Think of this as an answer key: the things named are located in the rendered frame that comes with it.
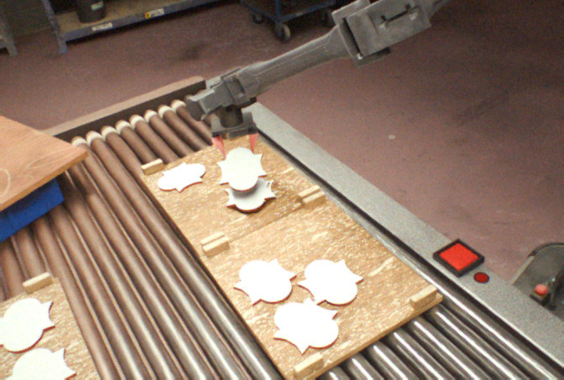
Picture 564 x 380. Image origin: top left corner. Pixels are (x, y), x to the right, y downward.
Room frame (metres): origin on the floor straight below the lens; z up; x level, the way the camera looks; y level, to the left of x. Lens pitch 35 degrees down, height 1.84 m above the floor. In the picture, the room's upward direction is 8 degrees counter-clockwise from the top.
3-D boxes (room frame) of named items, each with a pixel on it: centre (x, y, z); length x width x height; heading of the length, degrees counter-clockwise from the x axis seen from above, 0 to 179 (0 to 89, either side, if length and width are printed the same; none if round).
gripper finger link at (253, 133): (1.24, 0.09, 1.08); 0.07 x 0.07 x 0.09; 4
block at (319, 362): (0.65, 0.01, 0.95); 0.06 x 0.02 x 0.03; 116
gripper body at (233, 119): (1.24, 0.12, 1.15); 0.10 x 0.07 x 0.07; 94
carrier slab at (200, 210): (1.26, 0.16, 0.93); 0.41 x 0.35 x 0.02; 27
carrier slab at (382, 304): (0.89, -0.02, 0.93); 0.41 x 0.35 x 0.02; 26
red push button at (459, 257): (0.89, -0.34, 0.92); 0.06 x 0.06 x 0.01; 27
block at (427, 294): (0.77, -0.23, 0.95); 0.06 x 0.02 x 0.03; 116
